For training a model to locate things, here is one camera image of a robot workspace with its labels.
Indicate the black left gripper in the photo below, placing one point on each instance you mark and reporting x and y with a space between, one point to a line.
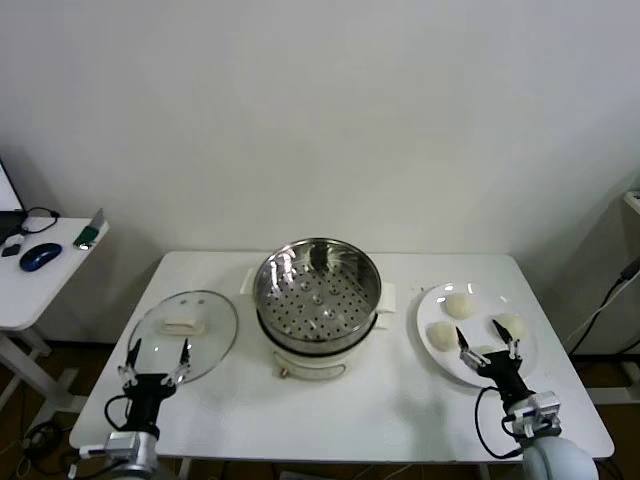
142 400

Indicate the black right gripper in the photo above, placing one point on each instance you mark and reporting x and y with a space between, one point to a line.
502 375

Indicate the white steamed baozi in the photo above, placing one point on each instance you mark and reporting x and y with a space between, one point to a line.
441 336
515 325
485 349
460 306

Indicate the round glass pot lid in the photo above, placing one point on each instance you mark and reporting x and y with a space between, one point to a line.
210 345

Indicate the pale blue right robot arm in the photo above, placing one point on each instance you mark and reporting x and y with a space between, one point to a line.
555 457

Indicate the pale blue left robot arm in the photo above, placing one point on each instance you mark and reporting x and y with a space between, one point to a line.
132 450

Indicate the stainless steel steamer basket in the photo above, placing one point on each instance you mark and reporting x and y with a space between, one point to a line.
280 280

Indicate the white round plate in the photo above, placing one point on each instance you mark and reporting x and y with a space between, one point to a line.
440 362

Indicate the white side desk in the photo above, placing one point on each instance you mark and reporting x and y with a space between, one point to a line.
45 295

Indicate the blue computer mouse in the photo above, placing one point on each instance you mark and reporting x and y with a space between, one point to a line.
40 256

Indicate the white electric cooking pot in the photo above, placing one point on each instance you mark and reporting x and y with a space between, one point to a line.
320 362

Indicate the small black desk gadget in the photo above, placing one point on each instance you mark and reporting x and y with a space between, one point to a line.
10 250

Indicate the white shelf unit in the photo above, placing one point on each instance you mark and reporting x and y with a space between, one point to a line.
634 200

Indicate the open laptop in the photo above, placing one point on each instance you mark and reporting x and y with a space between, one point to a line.
7 195

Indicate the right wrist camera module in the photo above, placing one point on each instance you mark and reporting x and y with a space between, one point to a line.
540 407

